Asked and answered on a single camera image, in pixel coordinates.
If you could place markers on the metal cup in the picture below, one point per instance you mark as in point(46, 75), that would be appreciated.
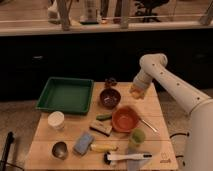
point(60, 150)

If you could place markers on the green cucumber piece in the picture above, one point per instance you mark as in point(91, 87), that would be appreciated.
point(103, 117)

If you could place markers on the blue sponge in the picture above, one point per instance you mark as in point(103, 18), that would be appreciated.
point(82, 144)

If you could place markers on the orange bowl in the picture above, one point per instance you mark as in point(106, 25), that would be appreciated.
point(124, 119)

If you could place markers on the green cup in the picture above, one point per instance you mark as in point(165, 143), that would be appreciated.
point(137, 137)

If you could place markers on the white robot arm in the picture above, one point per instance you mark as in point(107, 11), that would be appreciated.
point(199, 145)

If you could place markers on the brown wooden block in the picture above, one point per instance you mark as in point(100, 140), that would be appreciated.
point(101, 127)

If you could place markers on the white paper cup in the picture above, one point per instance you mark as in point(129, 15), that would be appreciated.
point(56, 120)

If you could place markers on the black office chair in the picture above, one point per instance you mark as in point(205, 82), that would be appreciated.
point(145, 9)

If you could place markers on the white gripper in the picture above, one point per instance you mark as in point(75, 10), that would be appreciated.
point(142, 80)

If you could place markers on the black pole stand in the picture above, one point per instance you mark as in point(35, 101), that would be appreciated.
point(6, 149)

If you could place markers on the metal spoon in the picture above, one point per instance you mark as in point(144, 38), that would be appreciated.
point(148, 125)

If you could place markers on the green plastic tray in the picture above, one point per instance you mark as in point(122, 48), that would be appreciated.
point(67, 95)

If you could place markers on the grey cloth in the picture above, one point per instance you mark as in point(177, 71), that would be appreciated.
point(135, 165)

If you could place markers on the dark purple grapes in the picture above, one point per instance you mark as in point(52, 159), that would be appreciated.
point(110, 82)

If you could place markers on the dark brown bowl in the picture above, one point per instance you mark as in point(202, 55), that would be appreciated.
point(110, 98)

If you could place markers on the white handled brush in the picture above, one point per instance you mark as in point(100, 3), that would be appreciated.
point(108, 157)

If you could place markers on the red yellow apple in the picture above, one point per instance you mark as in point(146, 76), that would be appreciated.
point(136, 94)

